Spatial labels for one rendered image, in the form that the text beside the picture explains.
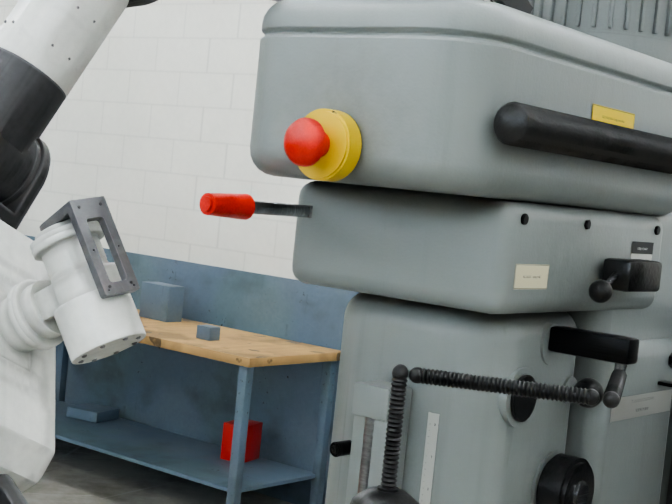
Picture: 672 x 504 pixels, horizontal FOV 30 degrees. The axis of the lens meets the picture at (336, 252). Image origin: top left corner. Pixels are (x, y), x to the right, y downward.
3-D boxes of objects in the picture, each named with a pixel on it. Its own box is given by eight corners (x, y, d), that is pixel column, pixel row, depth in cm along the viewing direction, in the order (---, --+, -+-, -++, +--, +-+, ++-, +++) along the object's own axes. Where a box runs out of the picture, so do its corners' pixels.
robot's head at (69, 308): (36, 378, 105) (117, 335, 101) (-5, 267, 106) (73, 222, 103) (83, 371, 111) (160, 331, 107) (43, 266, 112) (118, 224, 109)
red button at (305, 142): (313, 167, 101) (318, 117, 101) (275, 163, 103) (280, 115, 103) (338, 170, 103) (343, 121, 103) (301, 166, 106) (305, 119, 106)
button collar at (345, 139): (344, 183, 103) (351, 109, 102) (288, 177, 106) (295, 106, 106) (359, 184, 104) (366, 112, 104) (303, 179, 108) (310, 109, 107)
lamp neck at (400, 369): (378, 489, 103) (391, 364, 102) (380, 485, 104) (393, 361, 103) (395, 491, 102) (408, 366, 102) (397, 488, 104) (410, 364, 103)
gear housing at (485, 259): (500, 317, 107) (513, 200, 106) (282, 281, 121) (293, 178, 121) (661, 311, 133) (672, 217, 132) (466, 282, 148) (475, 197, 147)
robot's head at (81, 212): (46, 332, 106) (92, 298, 101) (11, 240, 107) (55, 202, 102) (105, 318, 111) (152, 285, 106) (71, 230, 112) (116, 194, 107)
